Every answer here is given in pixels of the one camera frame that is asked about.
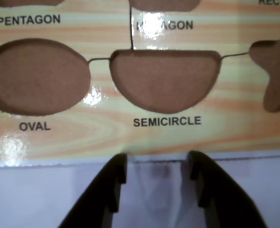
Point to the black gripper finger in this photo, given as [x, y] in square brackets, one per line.
[99, 190]
[220, 194]

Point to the wooden shapes puzzle board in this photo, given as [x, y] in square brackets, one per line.
[168, 133]

